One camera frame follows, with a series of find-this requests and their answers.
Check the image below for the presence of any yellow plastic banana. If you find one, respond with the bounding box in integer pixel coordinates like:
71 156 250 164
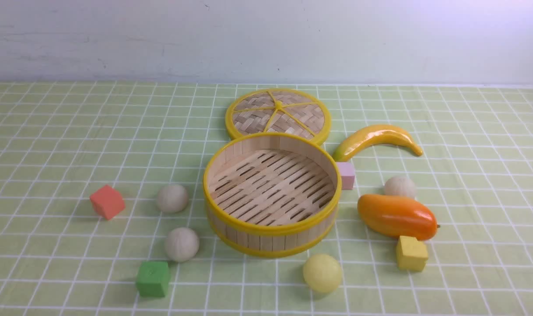
332 124 423 162

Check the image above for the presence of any yellow bun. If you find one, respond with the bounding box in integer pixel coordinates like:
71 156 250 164
302 253 342 294

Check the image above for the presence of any green foam cube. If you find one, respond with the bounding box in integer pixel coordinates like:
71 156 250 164
136 261 171 298

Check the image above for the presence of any pink foam cube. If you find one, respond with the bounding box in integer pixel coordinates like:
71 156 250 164
335 161 356 190

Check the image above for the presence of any red foam cube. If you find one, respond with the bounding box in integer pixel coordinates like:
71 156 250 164
89 185 125 220

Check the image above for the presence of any white bun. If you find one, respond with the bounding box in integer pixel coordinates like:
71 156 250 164
156 184 189 213
165 227 200 262
383 176 417 199

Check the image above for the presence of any woven bamboo steamer lid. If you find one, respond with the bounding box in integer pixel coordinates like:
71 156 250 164
225 88 331 145

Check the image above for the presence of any orange plastic mango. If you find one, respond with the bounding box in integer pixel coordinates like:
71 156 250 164
357 194 440 241

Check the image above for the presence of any green checkered tablecloth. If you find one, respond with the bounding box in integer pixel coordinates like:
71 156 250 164
0 82 533 316

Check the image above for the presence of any yellow foam cube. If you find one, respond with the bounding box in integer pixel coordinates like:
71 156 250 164
395 236 429 272

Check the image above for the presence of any bamboo steamer tray yellow rim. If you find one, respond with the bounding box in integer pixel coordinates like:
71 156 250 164
203 133 342 258

